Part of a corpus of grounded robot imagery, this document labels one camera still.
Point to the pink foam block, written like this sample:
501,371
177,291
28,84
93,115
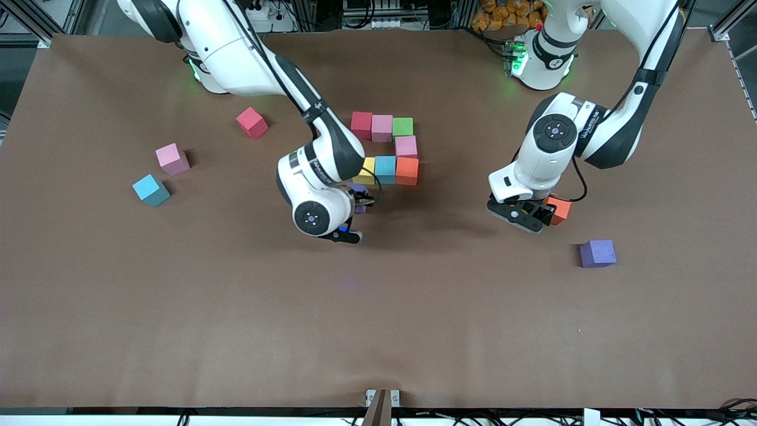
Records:
171,157
381,127
406,146

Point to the orange foam block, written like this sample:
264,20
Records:
563,210
407,170

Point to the yellow foam block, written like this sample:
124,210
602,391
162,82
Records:
368,170

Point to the purple foam block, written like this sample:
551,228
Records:
597,253
359,190

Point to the large white power strip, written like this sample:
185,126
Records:
278,23

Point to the small white power strip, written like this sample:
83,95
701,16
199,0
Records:
389,23

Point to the cyan foam block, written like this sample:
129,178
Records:
149,189
385,168

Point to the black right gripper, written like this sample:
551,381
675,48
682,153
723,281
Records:
358,199

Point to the aluminium frame profile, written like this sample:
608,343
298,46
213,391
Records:
718,34
45,42

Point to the bag of orange fruits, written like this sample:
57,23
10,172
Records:
502,15

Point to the red foam block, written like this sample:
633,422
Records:
251,121
361,124

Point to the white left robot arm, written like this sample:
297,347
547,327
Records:
532,165

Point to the green foam block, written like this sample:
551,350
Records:
403,126

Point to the white paper tag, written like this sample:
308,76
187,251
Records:
591,417

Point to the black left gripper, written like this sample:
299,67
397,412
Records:
542,208

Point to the dark equipment rack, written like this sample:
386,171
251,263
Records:
426,9

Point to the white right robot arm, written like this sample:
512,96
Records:
236,59

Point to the grey bracket with brown post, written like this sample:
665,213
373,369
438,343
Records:
381,408

